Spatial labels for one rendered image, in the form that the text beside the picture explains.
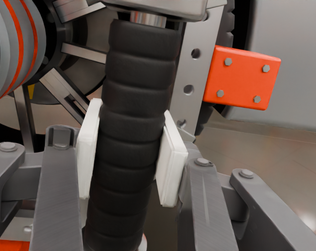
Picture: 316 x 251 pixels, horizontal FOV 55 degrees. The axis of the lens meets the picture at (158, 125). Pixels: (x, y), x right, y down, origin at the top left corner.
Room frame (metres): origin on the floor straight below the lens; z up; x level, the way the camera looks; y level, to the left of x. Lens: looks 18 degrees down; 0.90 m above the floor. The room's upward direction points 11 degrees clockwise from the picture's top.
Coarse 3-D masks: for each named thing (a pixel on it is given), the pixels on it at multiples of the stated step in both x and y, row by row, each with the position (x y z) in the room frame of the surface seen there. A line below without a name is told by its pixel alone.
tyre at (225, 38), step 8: (232, 0) 0.47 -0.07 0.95; (224, 8) 0.46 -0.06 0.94; (232, 8) 0.47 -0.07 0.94; (224, 16) 0.46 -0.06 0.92; (232, 16) 0.47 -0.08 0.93; (224, 24) 0.46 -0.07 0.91; (232, 24) 0.47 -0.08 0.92; (224, 32) 0.46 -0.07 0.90; (216, 40) 0.46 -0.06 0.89; (224, 40) 0.47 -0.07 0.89; (232, 40) 0.48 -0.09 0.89; (208, 104) 0.47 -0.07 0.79; (200, 112) 0.46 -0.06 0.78; (208, 112) 0.47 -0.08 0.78; (200, 120) 0.46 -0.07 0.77; (200, 128) 0.47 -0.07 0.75
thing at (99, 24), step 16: (96, 0) 0.64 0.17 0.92; (48, 16) 0.58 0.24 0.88; (96, 16) 0.64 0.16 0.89; (112, 16) 0.65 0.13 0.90; (80, 32) 0.64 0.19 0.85; (96, 32) 0.64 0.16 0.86; (96, 48) 0.64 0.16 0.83; (64, 64) 0.63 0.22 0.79; (80, 64) 0.64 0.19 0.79; (96, 64) 0.64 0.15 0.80; (80, 80) 0.64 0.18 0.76; (96, 80) 0.65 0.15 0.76; (32, 96) 0.62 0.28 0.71; (48, 96) 0.63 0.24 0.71
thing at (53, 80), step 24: (48, 0) 0.44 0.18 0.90; (72, 0) 0.45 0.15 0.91; (48, 24) 0.48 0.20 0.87; (168, 24) 0.51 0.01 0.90; (48, 48) 0.48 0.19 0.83; (72, 48) 0.45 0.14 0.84; (48, 72) 0.44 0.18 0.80; (24, 96) 0.44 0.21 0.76; (72, 96) 0.45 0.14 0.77; (24, 120) 0.44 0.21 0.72; (24, 144) 0.44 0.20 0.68
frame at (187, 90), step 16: (208, 0) 0.37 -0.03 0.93; (224, 0) 0.37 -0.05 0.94; (208, 16) 0.38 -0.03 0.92; (192, 32) 0.37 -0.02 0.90; (208, 32) 0.38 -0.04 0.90; (192, 48) 0.37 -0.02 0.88; (208, 48) 0.38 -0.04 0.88; (176, 64) 0.38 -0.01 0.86; (192, 64) 0.37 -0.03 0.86; (208, 64) 0.38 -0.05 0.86; (176, 80) 0.37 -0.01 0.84; (192, 80) 0.37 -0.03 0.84; (176, 96) 0.37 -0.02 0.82; (192, 96) 0.37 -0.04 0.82; (176, 112) 0.37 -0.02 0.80; (192, 112) 0.38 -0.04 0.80; (192, 128) 0.38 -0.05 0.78; (32, 208) 0.38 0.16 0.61; (80, 208) 0.35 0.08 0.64; (16, 224) 0.34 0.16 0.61; (32, 224) 0.34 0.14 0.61; (16, 240) 0.34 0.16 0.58
